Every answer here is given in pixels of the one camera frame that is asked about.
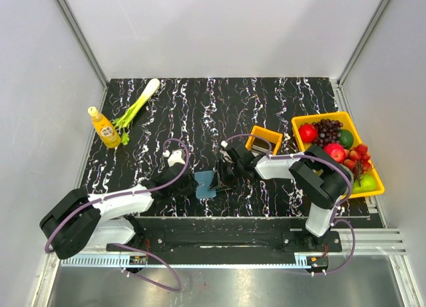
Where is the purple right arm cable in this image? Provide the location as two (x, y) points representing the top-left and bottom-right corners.
(222, 134), (357, 276)

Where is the red apple centre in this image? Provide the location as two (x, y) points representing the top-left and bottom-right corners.
(324, 143), (345, 163)

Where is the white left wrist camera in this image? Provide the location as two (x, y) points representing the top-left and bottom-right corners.
(162, 149), (186, 167)

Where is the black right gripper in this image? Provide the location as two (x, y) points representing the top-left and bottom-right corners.
(208, 159), (244, 192)

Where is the white slotted cable duct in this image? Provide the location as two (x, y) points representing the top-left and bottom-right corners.
(61, 254), (312, 270)

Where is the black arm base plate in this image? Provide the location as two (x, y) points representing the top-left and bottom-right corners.
(126, 217), (342, 253)

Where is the red apple left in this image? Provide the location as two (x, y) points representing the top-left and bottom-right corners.
(298, 123), (318, 143)

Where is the red apple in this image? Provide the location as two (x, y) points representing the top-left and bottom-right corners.
(324, 143), (345, 163)
(298, 123), (318, 143)

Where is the small orange card bin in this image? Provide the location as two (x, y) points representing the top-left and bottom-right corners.
(245, 125), (283, 155)

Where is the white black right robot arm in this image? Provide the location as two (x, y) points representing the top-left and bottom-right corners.
(209, 141), (352, 251)

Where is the dark purple grape bunch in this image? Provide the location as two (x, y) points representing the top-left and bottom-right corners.
(312, 119), (343, 148)

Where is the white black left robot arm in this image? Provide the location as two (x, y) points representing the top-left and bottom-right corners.
(39, 164), (198, 260)

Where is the green white leek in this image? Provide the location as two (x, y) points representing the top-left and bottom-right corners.
(112, 79), (160, 146)

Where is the light green apple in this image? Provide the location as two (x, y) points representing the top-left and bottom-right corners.
(352, 174), (377, 194)

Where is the large yellow fruit tray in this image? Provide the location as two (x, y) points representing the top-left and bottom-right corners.
(292, 112), (385, 198)

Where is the dark green avocado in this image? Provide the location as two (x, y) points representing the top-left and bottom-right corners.
(339, 129), (354, 149)

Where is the yellow juice bottle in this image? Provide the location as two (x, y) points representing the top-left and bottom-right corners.
(87, 107), (120, 149)

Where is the black marble pattern mat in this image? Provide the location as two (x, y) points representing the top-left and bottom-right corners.
(77, 77), (349, 220)

